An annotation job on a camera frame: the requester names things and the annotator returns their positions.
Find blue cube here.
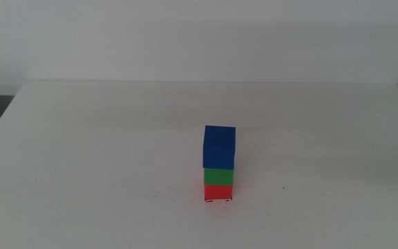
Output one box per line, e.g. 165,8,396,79
202,124,237,171

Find green cube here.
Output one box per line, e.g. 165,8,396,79
203,167,235,187

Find red cube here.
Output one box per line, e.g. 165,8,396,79
204,184,234,203

